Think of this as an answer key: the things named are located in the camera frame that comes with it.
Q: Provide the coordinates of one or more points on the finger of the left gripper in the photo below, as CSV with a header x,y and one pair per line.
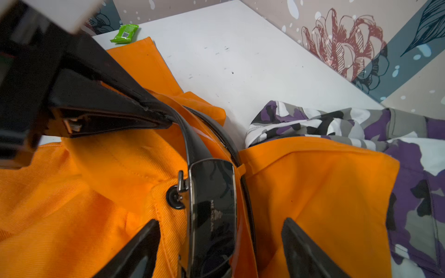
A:
x,y
80,107
33,52

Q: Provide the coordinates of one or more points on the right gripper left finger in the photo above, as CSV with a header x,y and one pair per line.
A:
x,y
137,259

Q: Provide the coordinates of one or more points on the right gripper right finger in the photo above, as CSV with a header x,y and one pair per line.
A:
x,y
304,258

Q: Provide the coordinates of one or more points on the orange trousers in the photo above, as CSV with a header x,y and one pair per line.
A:
x,y
81,200

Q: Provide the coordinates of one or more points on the black leather belt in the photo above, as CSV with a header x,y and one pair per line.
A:
x,y
220,240

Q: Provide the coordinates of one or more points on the purple camouflage trousers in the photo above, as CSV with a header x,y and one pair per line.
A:
x,y
416,212

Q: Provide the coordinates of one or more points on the small green packet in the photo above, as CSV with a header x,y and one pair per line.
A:
x,y
125,34

